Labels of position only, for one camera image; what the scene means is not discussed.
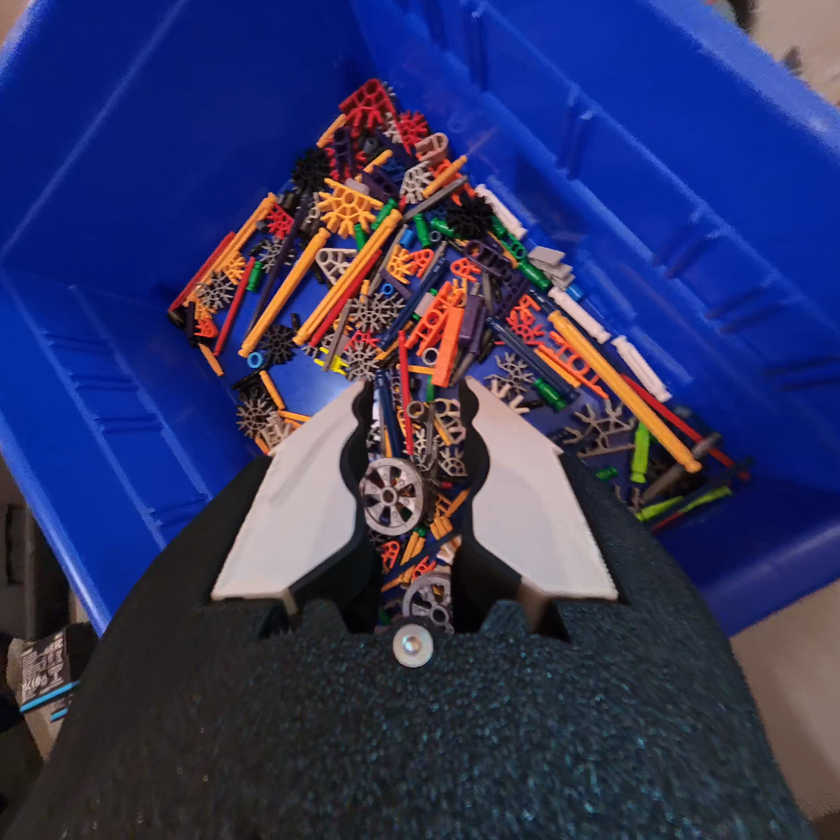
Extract grey snowflake connector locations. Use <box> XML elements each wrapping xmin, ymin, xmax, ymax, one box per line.
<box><xmin>351</xmin><ymin>292</ymin><xmax>404</xmax><ymax>336</ymax></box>

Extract grey toy wheel hub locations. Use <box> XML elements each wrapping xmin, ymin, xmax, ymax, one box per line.
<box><xmin>358</xmin><ymin>457</ymin><xmax>429</xmax><ymax>536</ymax></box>

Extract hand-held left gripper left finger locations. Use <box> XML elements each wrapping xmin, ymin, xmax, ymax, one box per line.
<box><xmin>210</xmin><ymin>378</ymin><xmax>382</xmax><ymax>618</ymax></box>

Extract dark grey toy wheel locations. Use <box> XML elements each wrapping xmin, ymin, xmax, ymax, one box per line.
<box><xmin>402</xmin><ymin>571</ymin><xmax>455</xmax><ymax>634</ymax></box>

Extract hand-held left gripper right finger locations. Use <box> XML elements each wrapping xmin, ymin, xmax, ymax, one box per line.
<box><xmin>456</xmin><ymin>377</ymin><xmax>620</xmax><ymax>627</ymax></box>

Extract black box with label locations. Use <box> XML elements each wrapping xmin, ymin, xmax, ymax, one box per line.
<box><xmin>7</xmin><ymin>623</ymin><xmax>83</xmax><ymax>723</ymax></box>

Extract blue plastic bin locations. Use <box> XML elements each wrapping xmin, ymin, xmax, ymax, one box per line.
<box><xmin>0</xmin><ymin>0</ymin><xmax>840</xmax><ymax>637</ymax></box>

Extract pile of colourful construction pieces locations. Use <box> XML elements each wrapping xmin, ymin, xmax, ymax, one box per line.
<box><xmin>167</xmin><ymin>79</ymin><xmax>752</xmax><ymax>631</ymax></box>

